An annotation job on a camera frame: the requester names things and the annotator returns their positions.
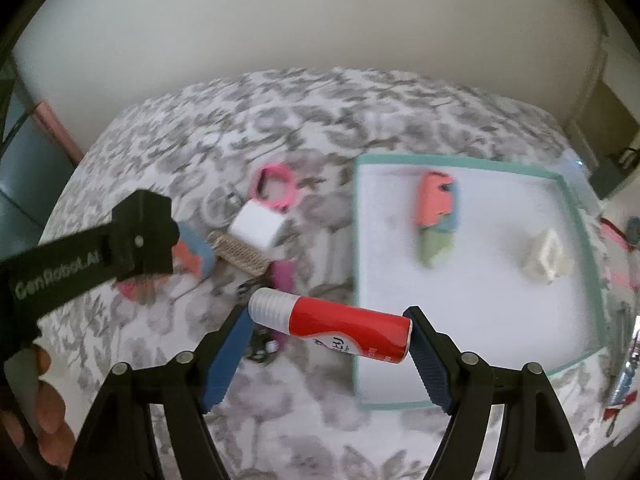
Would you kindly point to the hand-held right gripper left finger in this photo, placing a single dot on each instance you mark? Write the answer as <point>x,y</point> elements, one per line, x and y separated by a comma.
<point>227,355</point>

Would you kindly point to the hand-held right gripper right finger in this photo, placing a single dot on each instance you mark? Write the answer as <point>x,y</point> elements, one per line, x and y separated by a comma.
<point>431,365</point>

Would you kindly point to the orange and blue plastic block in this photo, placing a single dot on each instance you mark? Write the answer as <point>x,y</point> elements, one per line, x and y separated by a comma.
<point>192,255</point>

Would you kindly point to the white watch band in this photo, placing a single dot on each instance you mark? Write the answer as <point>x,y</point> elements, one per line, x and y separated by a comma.
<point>220,205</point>

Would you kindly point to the teal tray with white inside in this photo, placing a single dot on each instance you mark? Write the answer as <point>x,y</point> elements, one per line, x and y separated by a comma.
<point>475,280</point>

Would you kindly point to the red and white glue stick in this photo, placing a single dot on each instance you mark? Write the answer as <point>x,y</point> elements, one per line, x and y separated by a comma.
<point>345,322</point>

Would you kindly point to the person's left hand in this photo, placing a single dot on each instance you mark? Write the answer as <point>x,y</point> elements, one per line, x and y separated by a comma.
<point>47,410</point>

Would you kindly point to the black metal clip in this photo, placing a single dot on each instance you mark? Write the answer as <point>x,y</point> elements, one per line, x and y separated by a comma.
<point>261,346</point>

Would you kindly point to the small pink item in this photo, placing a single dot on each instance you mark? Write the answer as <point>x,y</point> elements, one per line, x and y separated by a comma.
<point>132,290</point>

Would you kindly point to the magenta plastic piece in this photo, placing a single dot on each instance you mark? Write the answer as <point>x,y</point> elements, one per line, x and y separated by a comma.
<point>281,275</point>

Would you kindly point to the white square box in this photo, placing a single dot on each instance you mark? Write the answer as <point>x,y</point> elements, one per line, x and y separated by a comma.
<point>255,225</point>

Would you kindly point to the dark teal cabinet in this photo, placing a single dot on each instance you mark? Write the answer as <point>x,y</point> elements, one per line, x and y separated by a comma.
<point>25,170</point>

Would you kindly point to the pink wooden board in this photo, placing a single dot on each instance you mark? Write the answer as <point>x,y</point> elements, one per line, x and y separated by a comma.
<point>57,130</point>

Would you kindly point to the pink watch band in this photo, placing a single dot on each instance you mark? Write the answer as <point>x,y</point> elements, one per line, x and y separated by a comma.
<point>274,186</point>

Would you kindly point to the orange blue green plastic block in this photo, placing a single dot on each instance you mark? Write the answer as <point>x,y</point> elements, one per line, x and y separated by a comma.
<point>437,215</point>

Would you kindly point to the white plastic clip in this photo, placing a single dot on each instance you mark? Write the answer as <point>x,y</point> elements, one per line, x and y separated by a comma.
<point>546,257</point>

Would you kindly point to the floral printed blanket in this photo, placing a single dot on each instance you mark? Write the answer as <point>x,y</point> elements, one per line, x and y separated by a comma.
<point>320,125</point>

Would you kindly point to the pink and red packet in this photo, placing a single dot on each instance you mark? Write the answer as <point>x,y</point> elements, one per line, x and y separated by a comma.
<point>619,240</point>

